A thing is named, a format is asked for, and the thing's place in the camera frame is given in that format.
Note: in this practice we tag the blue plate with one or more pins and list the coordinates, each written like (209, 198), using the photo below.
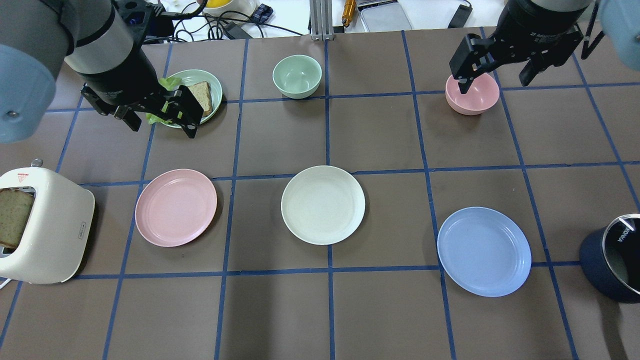
(484, 251)

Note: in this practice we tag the pink bowl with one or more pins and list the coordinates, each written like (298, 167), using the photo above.
(480, 97)

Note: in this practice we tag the bread slice on plate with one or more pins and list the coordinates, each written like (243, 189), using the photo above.
(202, 92)

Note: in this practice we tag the green bowl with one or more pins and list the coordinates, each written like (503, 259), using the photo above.
(297, 76)

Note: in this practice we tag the pink plate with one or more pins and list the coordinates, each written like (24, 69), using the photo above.
(175, 208)

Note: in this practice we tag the green plate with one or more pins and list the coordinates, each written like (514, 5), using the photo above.
(194, 76)

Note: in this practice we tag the yellow toy fruit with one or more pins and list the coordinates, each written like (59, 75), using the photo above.
(214, 4)

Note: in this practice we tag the green lettuce leaf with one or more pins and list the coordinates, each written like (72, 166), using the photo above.
(170, 83)

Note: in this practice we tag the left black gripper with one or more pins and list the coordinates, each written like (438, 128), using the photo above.
(124, 78)

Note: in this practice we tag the aluminium frame post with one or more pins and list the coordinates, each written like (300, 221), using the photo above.
(321, 20)

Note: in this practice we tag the dark blue pot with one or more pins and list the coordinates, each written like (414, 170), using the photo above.
(610, 259)

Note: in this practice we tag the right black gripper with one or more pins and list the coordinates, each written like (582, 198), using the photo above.
(536, 28)

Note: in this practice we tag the white toaster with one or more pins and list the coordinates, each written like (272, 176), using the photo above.
(56, 233)

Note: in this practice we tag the bread slice in toaster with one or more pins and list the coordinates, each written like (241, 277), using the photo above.
(15, 209)

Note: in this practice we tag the cream white plate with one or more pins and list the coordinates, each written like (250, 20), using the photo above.
(323, 205)

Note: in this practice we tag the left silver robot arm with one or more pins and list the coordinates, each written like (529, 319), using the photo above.
(101, 40)

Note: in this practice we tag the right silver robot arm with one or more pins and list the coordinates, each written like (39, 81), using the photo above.
(619, 20)

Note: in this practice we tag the cream bowl with toys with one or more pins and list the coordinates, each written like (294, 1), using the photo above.
(237, 9)

